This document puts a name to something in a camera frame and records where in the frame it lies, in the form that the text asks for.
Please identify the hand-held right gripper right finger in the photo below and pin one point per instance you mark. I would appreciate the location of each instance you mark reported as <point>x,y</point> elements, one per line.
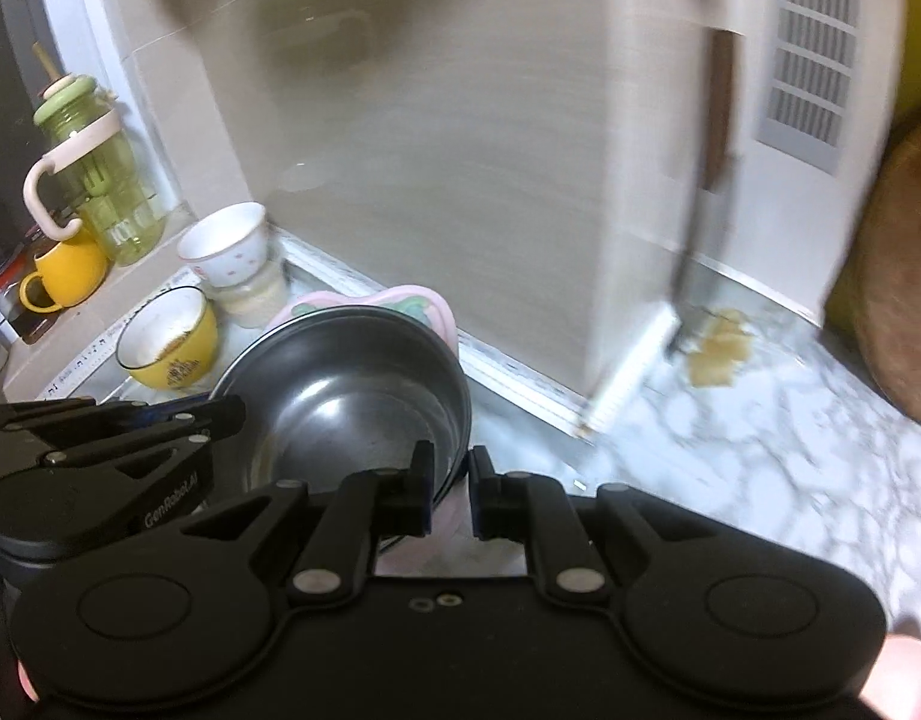
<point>478,499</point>

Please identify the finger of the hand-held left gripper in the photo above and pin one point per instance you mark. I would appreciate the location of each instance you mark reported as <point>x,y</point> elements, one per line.
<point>130,420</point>

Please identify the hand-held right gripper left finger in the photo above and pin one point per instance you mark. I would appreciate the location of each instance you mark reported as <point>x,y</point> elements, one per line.
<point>427,495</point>

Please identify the pink pot with steel interior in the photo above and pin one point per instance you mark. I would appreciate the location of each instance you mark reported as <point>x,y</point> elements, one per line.
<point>340,397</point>

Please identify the pink strawberry-shaped plate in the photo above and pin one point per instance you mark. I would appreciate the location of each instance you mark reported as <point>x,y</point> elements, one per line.
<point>423,307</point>

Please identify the yellow bowl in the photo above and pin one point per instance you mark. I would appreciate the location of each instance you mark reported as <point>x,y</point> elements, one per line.
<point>179,364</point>

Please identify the yellow mug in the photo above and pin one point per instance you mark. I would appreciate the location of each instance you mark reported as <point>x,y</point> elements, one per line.
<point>70,270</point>

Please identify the dark glass jar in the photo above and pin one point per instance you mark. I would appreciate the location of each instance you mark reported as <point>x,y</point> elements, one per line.
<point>14,307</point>

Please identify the clear glass cup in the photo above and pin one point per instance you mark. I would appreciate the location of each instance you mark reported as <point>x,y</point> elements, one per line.
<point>254,304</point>

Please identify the white floral bowl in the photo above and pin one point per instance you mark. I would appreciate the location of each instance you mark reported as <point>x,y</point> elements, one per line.
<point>231,247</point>

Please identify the green water bottle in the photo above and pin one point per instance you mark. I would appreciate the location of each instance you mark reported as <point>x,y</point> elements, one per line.
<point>115,195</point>

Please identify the white vented cabinet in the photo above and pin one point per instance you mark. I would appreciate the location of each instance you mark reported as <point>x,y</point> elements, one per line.
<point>790,225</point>

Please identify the round wooden cutting board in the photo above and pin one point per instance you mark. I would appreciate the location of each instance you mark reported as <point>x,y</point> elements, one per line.
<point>910,277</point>

